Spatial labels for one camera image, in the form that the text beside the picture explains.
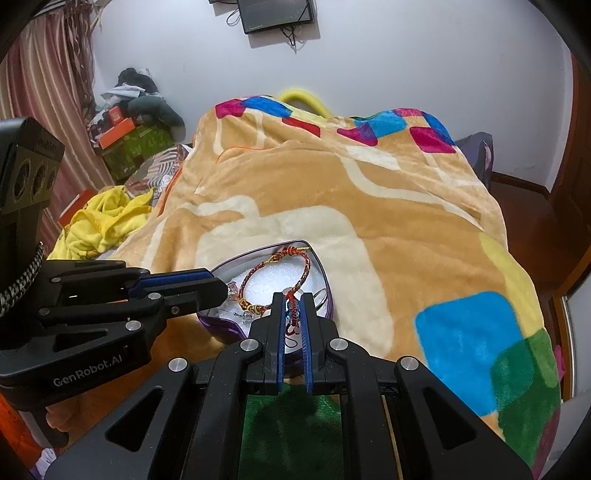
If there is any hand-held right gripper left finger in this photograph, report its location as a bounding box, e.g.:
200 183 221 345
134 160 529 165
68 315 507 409
44 291 287 480

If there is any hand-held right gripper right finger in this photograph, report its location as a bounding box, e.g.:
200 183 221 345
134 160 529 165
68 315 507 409
299 291 535 480

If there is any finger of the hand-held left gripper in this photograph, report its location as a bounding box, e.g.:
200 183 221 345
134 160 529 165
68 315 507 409
38 276 230 339
45 260 220 301

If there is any purple heart-shaped tin box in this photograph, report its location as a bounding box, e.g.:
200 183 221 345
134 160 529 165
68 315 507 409
196 239 336 366

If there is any red woven bracelet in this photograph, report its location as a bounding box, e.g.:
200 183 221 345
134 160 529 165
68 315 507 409
237 246 311 339

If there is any person's left hand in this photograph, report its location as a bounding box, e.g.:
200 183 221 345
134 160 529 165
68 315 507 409
45 392 121 448

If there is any yellow cloth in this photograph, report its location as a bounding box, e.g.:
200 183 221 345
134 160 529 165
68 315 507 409
46 186 156 262

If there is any striped patterned fabric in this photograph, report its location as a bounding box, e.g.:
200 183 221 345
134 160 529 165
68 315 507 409
126 143 195 205

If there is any orange and white box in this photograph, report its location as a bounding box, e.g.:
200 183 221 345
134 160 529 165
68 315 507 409
58 188 94 228

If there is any colourful patchwork fleece blanket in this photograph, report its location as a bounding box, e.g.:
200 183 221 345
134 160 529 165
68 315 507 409
46 95 565 480

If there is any green cardboard box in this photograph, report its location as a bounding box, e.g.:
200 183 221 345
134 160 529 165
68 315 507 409
101 122 175 182

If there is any pile of clothes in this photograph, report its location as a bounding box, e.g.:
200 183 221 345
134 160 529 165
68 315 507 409
87 67 186 136

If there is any yellow foam tube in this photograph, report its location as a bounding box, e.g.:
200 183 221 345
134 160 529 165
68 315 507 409
276 88 334 119

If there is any striped red curtain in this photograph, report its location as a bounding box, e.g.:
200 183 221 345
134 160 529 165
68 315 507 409
0 6 112 234

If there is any grey backpack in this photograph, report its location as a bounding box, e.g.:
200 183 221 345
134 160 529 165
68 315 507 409
454 131 495 191

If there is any brown wooden door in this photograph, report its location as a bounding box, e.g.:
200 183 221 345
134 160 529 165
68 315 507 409
547 52 586 297

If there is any black and white braided cable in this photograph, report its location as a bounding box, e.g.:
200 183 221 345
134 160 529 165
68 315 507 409
0 242 47 320

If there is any small black wall monitor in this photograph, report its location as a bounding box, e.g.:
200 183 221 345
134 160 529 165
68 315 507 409
236 0 316 36

